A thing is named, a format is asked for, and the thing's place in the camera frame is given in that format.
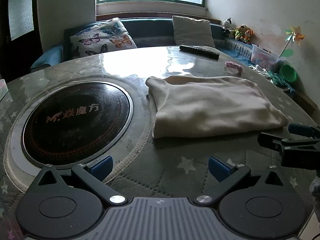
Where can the dark door with frosted glass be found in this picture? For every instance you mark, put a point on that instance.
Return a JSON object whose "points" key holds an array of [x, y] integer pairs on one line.
{"points": [[5, 55]]}

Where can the blue cushion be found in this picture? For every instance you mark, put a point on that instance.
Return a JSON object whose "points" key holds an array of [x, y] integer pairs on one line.
{"points": [[48, 57]]}

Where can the beige pillow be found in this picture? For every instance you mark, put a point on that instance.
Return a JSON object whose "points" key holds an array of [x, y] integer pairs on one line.
{"points": [[192, 31]]}

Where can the clear plastic container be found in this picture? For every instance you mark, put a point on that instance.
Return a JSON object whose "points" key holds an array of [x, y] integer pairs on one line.
{"points": [[263, 56]]}

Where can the tissue box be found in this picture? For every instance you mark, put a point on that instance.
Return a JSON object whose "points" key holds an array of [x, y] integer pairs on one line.
{"points": [[3, 90]]}

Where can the pink hair clip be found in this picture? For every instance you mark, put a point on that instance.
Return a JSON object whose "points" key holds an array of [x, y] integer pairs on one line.
{"points": [[235, 66]]}

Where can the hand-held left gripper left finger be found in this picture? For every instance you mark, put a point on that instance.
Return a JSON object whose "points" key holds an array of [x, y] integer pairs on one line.
{"points": [[101, 170]]}

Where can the yellow green plush toy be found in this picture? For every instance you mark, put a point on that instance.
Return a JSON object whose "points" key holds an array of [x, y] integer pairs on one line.
{"points": [[241, 32]]}

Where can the person's right forearm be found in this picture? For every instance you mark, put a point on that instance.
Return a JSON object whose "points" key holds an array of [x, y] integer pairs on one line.
{"points": [[315, 195]]}

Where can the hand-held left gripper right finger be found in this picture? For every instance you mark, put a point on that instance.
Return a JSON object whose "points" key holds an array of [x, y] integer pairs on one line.
{"points": [[220, 171]]}

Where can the teal crumpled cloth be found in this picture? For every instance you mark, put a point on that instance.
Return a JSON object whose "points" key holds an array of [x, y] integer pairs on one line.
{"points": [[278, 80]]}

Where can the black remote control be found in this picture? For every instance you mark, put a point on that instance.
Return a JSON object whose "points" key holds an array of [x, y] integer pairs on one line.
{"points": [[200, 51]]}

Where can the butterfly print pillow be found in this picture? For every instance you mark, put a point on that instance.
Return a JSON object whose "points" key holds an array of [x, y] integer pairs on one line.
{"points": [[102, 38]]}

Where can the colourful pinwheel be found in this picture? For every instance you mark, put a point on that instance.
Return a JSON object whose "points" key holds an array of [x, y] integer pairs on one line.
{"points": [[293, 36]]}

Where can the round black induction cooktop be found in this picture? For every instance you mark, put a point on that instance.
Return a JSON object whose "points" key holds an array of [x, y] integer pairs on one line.
{"points": [[75, 125]]}

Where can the black and white plush toy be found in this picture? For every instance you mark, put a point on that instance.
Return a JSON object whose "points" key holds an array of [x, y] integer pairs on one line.
{"points": [[227, 25]]}

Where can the teal sofa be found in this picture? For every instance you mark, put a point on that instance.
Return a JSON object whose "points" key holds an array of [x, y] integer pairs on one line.
{"points": [[150, 30]]}

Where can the orange plush toy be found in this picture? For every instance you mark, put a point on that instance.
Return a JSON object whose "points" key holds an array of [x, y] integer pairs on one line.
{"points": [[248, 36]]}

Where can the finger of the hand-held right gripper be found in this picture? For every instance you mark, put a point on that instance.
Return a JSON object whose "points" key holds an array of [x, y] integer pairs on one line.
{"points": [[300, 130], [272, 140]]}

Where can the cream shirt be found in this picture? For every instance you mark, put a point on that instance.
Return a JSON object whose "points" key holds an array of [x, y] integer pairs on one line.
{"points": [[212, 105]]}

